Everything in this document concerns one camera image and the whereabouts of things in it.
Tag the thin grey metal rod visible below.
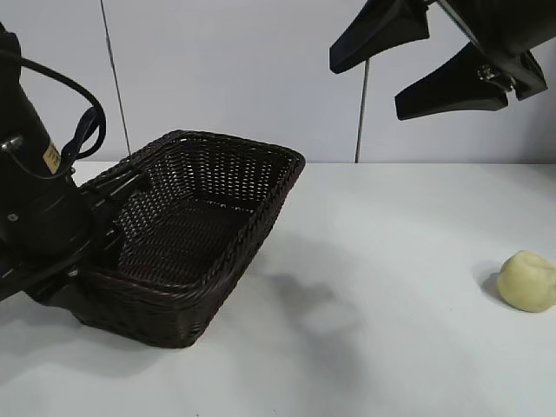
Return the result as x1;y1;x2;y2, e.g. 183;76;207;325
354;59;370;164
99;0;133;157

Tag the pale yellow egg yolk pastry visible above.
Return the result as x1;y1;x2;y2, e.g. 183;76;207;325
497;250;556;313

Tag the black looped cable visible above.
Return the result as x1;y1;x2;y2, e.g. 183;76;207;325
19;58;108;175

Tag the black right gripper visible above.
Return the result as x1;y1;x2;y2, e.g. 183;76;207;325
328;0;556;122

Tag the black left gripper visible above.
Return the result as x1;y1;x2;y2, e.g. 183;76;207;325
0;171;149;306

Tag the dark brown wicker basket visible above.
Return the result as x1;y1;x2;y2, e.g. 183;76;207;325
64;129;307;349

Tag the dark blue braided cable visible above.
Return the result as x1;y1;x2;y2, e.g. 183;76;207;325
60;106;100;169

